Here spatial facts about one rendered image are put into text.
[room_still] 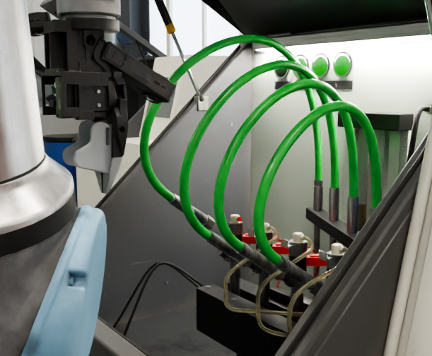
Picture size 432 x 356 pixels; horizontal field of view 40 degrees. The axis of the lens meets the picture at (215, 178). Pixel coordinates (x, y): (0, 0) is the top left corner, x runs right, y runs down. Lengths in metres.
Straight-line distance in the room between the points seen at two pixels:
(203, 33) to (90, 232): 6.47
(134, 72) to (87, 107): 0.08
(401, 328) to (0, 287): 0.56
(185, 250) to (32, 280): 1.04
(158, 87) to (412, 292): 0.41
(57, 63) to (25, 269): 0.43
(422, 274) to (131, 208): 0.70
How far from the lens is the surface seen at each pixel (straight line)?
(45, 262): 0.35
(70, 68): 0.72
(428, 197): 0.78
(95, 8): 0.72
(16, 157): 0.34
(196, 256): 1.39
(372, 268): 0.76
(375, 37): 1.13
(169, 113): 3.97
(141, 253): 1.32
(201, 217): 0.99
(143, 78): 0.76
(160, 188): 0.94
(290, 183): 1.34
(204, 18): 6.82
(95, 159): 0.74
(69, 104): 0.72
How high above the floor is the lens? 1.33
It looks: 9 degrees down
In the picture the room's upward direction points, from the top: straight up
